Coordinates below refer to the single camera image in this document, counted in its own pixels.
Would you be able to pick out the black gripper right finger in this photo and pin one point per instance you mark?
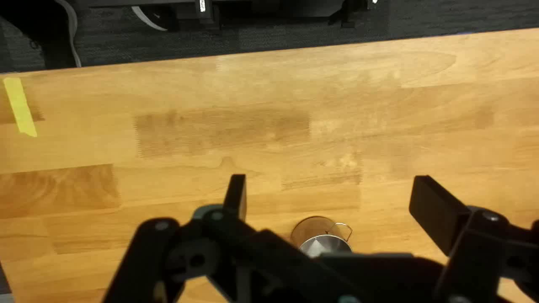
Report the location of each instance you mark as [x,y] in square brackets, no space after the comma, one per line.
[482,246]

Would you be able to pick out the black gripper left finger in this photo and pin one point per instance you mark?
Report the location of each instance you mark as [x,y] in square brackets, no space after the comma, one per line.
[191,258]

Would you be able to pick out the small steel pot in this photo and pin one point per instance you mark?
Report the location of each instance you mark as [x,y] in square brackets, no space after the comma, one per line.
[317,229]

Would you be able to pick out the yellow tape strip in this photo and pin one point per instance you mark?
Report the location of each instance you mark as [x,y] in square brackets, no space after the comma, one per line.
[19,107]

